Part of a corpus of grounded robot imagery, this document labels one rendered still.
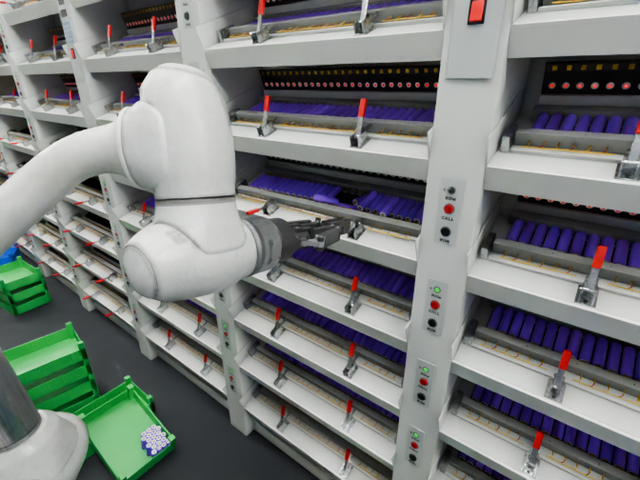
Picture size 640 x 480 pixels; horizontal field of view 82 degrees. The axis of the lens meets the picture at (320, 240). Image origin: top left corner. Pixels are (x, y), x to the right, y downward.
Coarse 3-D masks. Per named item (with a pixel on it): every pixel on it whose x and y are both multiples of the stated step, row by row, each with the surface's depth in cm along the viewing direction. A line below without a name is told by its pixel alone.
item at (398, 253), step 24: (288, 168) 109; (312, 168) 103; (240, 216) 104; (264, 216) 96; (288, 216) 94; (312, 216) 92; (360, 240) 81; (384, 240) 79; (408, 240) 78; (384, 264) 79; (408, 264) 75
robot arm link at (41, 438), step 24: (0, 360) 75; (0, 384) 74; (0, 408) 75; (24, 408) 79; (0, 432) 76; (24, 432) 79; (48, 432) 82; (72, 432) 89; (0, 456) 77; (24, 456) 78; (48, 456) 81; (72, 456) 87
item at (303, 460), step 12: (168, 360) 180; (180, 372) 175; (192, 372) 168; (204, 384) 163; (216, 396) 159; (228, 408) 155; (264, 432) 142; (276, 444) 139; (288, 444) 135; (300, 456) 131; (312, 468) 129
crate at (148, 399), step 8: (128, 376) 162; (128, 384) 162; (112, 392) 159; (120, 392) 162; (144, 392) 157; (96, 400) 154; (104, 400) 156; (144, 400) 159; (152, 400) 153; (88, 408) 152; (96, 408) 154; (152, 408) 154; (88, 448) 135; (88, 456) 135
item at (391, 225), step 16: (240, 192) 107; (256, 192) 102; (272, 192) 100; (288, 208) 95; (304, 208) 94; (320, 208) 90; (336, 208) 88; (368, 224) 84; (384, 224) 81; (400, 224) 78; (416, 224) 77
